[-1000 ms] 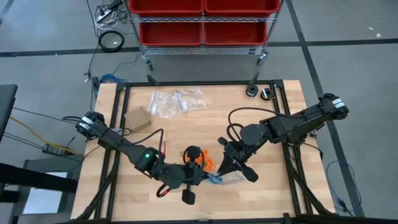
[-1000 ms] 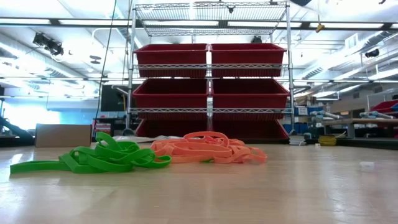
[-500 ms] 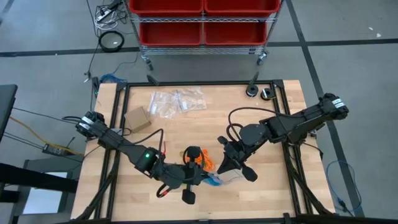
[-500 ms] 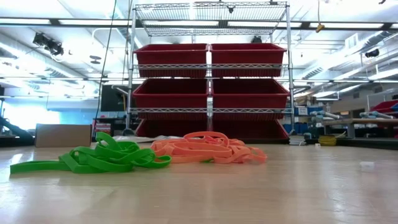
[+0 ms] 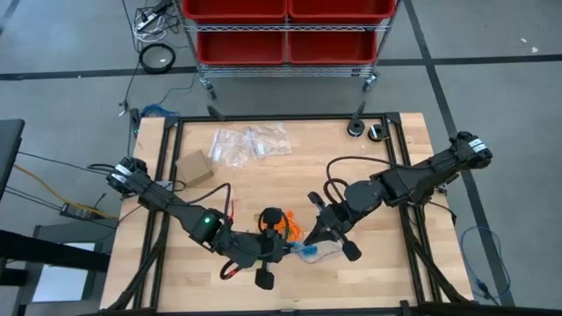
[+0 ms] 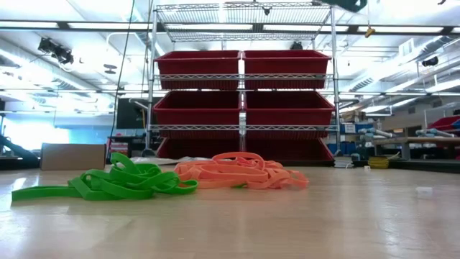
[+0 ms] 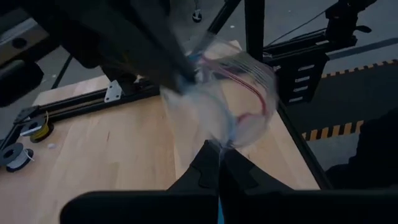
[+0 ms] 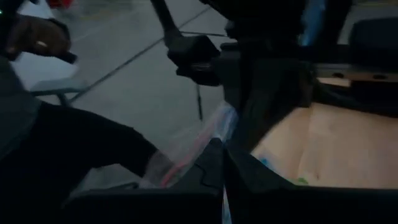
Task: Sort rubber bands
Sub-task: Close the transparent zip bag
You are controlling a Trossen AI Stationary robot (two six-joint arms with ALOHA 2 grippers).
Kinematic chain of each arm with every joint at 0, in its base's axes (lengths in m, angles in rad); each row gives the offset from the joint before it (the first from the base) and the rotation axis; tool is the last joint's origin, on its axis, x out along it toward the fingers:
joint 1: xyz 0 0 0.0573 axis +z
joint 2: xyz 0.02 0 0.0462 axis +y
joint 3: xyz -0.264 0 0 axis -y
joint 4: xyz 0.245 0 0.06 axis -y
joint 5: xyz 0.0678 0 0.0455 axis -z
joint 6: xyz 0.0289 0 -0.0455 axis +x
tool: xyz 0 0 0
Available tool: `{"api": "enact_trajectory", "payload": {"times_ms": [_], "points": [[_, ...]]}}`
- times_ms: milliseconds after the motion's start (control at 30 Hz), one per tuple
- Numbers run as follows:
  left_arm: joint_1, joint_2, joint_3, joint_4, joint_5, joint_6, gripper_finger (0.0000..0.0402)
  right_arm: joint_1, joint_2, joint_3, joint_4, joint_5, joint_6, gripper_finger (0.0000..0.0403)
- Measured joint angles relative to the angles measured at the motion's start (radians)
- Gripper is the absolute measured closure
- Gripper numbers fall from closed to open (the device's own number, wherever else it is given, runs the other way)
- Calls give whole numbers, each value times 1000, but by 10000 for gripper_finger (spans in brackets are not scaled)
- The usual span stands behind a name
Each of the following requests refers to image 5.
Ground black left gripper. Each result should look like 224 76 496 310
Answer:
227 206 292 291

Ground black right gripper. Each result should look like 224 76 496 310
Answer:
304 191 362 263

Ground orange rubber bands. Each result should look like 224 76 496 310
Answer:
274 210 306 243

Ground small cardboard box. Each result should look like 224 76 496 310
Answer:
175 149 215 188

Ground cart caster wheel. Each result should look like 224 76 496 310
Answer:
362 72 379 93
199 76 219 101

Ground red plastic bin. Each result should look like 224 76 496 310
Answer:
287 30 378 66
195 30 287 66
181 0 289 25
288 0 398 25

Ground black device green light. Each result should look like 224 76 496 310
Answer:
128 107 142 141

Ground black power adapter box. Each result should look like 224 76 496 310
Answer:
59 201 105 222

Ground grey metal stand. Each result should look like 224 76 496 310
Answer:
12 221 116 316

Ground black beam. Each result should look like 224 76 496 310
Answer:
0 229 112 274

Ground white power strip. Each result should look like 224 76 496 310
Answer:
134 12 158 31

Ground black desk top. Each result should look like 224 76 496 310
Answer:
0 118 26 203

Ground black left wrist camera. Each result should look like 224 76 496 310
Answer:
259 232 286 256

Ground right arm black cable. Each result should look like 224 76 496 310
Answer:
322 155 422 205

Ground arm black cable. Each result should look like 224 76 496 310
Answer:
322 155 422 205
173 182 292 282

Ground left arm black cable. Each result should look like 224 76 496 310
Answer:
173 182 292 282

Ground black aluminium table frame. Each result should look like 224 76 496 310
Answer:
103 111 475 316

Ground looped blue floor cable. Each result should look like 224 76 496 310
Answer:
458 225 513 305

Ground chrome wire shelf cart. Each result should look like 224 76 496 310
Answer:
174 0 400 94

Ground coiled blue cable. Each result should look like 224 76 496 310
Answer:
140 103 181 119

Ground black round floor ring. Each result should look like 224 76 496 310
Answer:
138 42 177 75

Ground thin black floor cable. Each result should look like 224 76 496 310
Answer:
17 151 131 181

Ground yellow floor cable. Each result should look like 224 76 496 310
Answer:
12 164 119 219

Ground white cable bundle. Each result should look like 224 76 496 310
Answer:
131 4 182 44

